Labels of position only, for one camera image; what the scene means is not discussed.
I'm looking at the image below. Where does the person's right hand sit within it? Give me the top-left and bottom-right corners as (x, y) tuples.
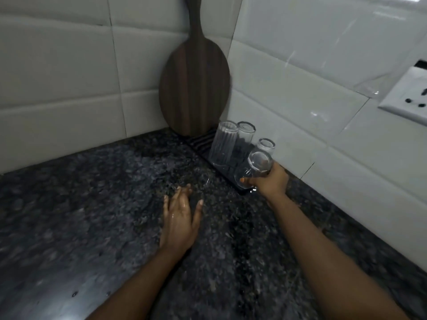
(240, 161), (290, 201)

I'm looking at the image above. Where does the person's left hand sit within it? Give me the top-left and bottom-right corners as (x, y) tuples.
(158, 183), (205, 258)

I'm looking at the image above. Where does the drinking glass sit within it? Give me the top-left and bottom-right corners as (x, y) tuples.
(236, 120), (257, 144)
(233, 148), (274, 191)
(256, 137), (277, 156)
(208, 120), (240, 166)

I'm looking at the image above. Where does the black drying mat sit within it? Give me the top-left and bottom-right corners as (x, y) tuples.
(184, 127), (258, 197)

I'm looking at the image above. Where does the person's left forearm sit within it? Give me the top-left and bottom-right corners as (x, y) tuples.
(85, 246), (182, 320)

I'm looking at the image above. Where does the person's right forearm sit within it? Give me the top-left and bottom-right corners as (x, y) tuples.
(266, 191), (411, 320)

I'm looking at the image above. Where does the round wooden cutting board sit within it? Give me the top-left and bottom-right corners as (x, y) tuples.
(158, 0), (232, 137)

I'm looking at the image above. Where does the white wall socket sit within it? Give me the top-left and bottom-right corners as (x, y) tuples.
(377, 59), (427, 128)

